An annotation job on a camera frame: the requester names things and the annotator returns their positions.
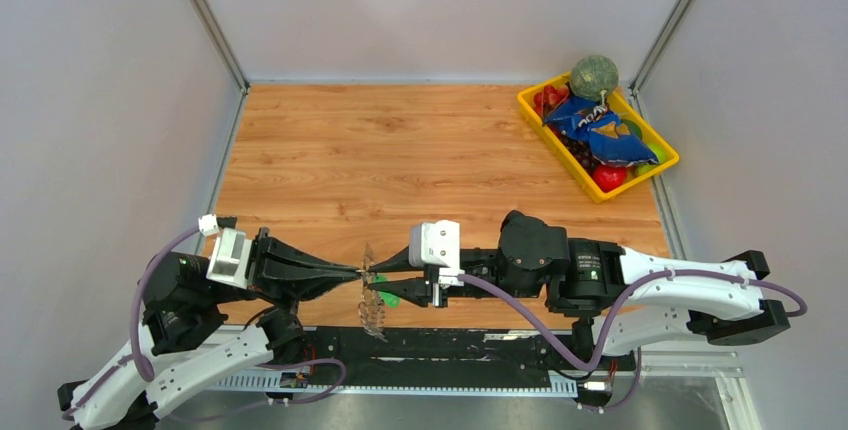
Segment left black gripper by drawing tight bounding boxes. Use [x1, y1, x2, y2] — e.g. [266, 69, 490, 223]
[204, 223, 363, 312]

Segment green key tag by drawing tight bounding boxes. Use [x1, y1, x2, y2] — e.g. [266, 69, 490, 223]
[374, 274, 400, 308]

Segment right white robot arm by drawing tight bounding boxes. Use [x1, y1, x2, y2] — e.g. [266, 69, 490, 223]
[368, 211, 793, 371]

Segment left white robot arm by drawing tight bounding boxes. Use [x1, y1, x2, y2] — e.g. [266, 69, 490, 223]
[57, 226, 360, 429]

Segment yellow plastic tray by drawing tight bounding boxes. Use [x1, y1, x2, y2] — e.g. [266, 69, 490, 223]
[517, 73, 681, 205]

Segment dark grapes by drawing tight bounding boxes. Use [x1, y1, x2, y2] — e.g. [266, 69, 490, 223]
[559, 134, 600, 175]

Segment strawberries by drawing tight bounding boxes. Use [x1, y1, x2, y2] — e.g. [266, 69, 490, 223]
[533, 85, 571, 110]

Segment red apple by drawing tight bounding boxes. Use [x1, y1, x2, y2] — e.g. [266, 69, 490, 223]
[592, 165, 629, 193]

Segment blue snack bag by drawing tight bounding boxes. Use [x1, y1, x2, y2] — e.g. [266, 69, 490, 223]
[543, 96, 657, 167]

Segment green fruit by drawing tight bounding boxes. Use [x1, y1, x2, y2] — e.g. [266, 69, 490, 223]
[634, 143, 669, 177]

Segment green melon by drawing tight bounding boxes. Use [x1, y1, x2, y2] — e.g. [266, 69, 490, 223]
[570, 55, 619, 102]

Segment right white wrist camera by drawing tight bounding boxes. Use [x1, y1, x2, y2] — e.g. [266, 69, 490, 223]
[407, 220, 464, 287]

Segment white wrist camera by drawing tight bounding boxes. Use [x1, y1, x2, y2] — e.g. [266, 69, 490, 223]
[407, 220, 464, 287]
[206, 228, 253, 289]

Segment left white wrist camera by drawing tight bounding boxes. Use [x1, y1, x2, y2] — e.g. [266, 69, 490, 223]
[206, 228, 253, 289]

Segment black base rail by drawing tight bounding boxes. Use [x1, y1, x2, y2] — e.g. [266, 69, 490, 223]
[239, 306, 639, 391]

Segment white slotted cable duct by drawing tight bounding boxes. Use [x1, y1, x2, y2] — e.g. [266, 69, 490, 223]
[207, 369, 579, 398]

